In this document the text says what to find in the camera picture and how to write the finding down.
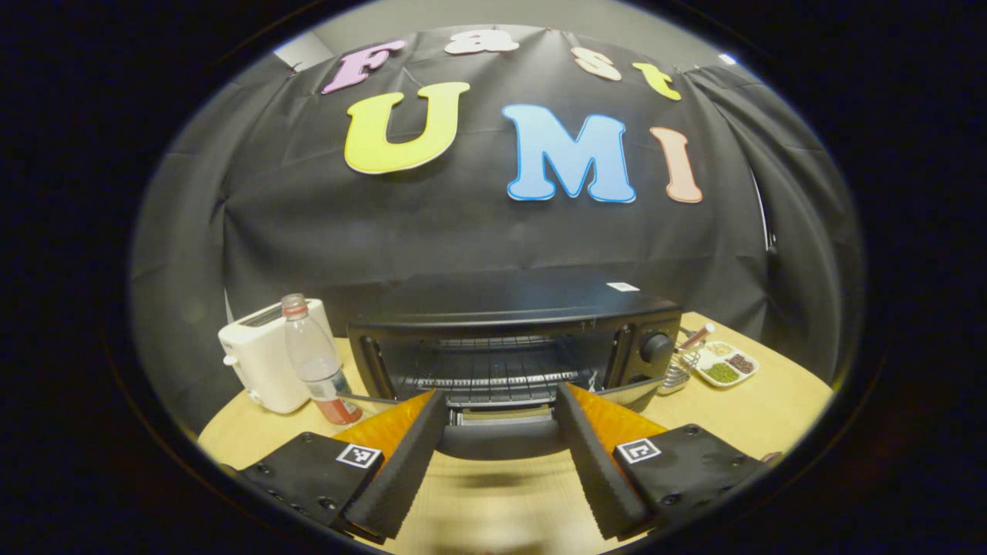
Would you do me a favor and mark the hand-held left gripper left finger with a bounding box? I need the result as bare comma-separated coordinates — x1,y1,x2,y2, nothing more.
241,389,450,540

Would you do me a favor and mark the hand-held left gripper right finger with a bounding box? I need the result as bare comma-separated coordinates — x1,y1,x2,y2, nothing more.
557,382,768,540

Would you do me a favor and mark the black electric oven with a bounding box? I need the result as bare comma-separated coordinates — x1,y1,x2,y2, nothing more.
347,270,683,463

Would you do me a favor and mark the clear plastic bottle red label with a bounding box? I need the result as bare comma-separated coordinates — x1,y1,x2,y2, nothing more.
281,293,363,426

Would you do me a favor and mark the white divided dish of beans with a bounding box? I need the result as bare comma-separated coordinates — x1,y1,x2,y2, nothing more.
692,341,760,388

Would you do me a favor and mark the white toaster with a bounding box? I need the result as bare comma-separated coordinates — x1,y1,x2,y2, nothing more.
218,299,336,415

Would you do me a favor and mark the black backdrop cloth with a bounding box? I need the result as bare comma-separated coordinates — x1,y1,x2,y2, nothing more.
131,27,864,432

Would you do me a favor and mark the metal wire basket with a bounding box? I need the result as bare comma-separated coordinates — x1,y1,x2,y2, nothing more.
657,343,702,395

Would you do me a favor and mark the pink handled utensil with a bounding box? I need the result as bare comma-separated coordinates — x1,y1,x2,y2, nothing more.
677,323,716,354

